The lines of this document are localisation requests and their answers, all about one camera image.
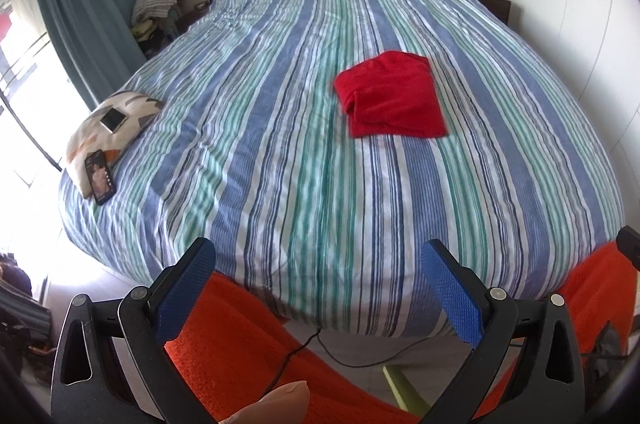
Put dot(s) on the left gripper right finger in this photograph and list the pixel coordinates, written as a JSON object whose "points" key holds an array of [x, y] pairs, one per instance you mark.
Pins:
{"points": [[546, 385]]}

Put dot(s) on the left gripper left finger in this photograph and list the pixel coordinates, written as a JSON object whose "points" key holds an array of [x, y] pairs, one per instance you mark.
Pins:
{"points": [[88, 383]]}

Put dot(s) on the red sweater with white dog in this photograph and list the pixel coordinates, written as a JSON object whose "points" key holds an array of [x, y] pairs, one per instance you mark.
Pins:
{"points": [[391, 94]]}

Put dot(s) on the pile of folded clothes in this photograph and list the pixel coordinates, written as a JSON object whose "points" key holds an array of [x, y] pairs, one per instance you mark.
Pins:
{"points": [[162, 14]]}

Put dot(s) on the person's left hand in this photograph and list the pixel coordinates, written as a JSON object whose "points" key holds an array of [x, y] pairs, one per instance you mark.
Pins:
{"points": [[287, 404]]}

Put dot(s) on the orange fuzzy trousers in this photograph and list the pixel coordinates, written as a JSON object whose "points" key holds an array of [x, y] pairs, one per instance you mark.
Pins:
{"points": [[236, 339]]}

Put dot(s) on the black smartphone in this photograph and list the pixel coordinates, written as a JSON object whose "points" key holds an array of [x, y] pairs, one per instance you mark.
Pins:
{"points": [[100, 178]]}

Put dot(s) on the patterned cream pillow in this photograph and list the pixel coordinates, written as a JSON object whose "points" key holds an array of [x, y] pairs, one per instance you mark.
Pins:
{"points": [[139, 111]]}

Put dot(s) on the striped blue green bedspread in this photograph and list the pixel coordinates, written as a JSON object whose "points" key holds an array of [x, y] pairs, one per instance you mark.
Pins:
{"points": [[252, 151]]}

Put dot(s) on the white wardrobe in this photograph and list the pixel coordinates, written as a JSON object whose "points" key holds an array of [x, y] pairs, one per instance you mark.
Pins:
{"points": [[593, 46]]}

